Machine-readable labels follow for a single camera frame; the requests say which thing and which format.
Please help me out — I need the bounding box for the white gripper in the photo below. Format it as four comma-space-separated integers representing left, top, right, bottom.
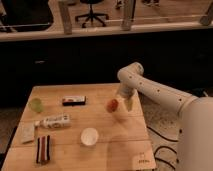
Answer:
117, 83, 134, 111

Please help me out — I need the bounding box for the red orange apple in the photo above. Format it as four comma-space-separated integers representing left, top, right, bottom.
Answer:
106, 99, 119, 113

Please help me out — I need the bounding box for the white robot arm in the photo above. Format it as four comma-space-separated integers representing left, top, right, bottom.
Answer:
117, 62, 213, 171

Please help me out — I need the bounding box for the green plastic cup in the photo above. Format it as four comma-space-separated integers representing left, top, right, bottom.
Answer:
28, 98, 43, 113

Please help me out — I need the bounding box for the black red white box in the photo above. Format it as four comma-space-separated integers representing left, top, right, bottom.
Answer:
62, 96, 86, 106

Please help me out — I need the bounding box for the wooden table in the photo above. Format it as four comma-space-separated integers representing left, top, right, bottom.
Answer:
2, 83, 156, 171

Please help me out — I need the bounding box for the white plastic bottle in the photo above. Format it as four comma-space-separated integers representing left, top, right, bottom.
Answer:
35, 114, 71, 129

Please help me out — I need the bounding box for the black office chair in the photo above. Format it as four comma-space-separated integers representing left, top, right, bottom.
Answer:
75, 0, 109, 28

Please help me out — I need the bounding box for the black power cable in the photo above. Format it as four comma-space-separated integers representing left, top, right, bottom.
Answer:
146, 124, 183, 171

